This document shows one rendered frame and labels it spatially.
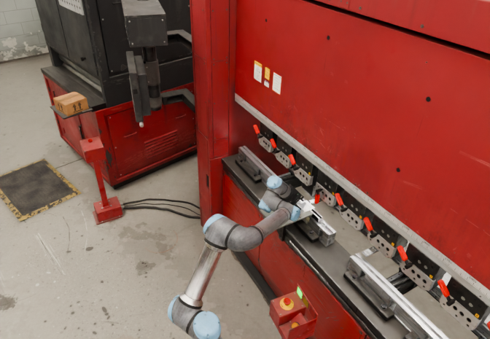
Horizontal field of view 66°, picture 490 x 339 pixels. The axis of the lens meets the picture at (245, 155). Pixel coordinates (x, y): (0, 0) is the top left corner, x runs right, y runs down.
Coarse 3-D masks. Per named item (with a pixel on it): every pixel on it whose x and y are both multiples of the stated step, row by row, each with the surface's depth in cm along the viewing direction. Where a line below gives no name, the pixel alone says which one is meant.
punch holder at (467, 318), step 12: (456, 288) 143; (444, 300) 150; (456, 300) 145; (468, 300) 140; (480, 300) 136; (456, 312) 146; (468, 312) 141; (480, 312) 137; (468, 324) 143; (480, 324) 145
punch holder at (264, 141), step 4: (260, 124) 245; (260, 128) 246; (264, 128) 242; (268, 128) 237; (260, 132) 248; (264, 132) 243; (268, 132) 238; (272, 132) 234; (264, 136) 245; (268, 136) 240; (272, 136) 236; (276, 136) 238; (260, 140) 250; (264, 140) 245; (268, 140) 241; (276, 140) 239; (260, 144) 251; (264, 144) 247; (268, 144) 243; (268, 148) 243; (272, 148) 241
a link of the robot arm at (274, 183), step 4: (272, 176) 201; (276, 176) 200; (268, 180) 201; (272, 180) 200; (276, 180) 198; (280, 180) 200; (268, 184) 200; (272, 184) 199; (276, 184) 198; (280, 184) 199; (284, 184) 203; (268, 188) 201; (272, 188) 199; (276, 188) 200; (280, 188) 201; (284, 188) 203; (276, 192) 200; (280, 192) 202; (284, 192) 205
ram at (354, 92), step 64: (256, 0) 213; (320, 64) 179; (384, 64) 146; (448, 64) 124; (320, 128) 192; (384, 128) 155; (448, 128) 130; (384, 192) 164; (448, 192) 136; (448, 256) 143
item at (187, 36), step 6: (174, 30) 288; (180, 30) 289; (168, 36) 288; (174, 36) 290; (180, 36) 293; (186, 36) 275; (168, 42) 282; (174, 42) 283; (180, 42) 283; (186, 42) 283
